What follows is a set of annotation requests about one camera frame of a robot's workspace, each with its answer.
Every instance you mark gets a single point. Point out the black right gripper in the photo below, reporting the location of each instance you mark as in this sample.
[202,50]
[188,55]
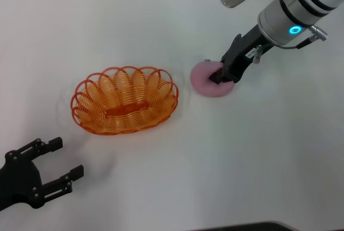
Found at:
[242,53]

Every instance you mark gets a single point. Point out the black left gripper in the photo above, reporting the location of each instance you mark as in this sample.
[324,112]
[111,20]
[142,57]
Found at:
[18,182]

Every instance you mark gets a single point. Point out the pink plush peach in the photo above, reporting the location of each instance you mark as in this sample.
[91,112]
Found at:
[201,80]

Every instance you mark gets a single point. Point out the dark rounded base edge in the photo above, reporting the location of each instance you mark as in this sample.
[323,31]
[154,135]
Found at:
[255,227]

